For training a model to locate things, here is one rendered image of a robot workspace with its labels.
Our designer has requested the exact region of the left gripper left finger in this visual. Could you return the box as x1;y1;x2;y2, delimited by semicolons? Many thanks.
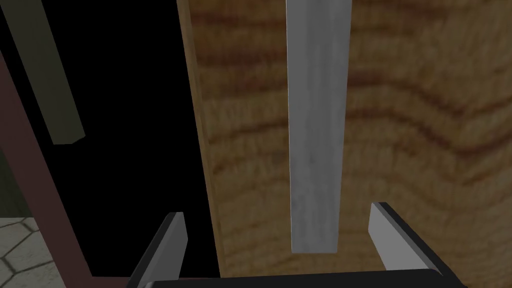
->
127;211;189;288

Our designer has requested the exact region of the grey bar handle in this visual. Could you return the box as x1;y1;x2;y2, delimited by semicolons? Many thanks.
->
285;0;353;255

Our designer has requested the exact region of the wooden cupboard door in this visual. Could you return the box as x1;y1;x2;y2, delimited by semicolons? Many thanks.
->
175;0;512;288

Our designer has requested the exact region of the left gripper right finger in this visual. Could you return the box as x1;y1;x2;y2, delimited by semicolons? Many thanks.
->
367;201;445;277

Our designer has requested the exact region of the olive green bar handle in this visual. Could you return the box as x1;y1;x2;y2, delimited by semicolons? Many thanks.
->
0;0;87;146

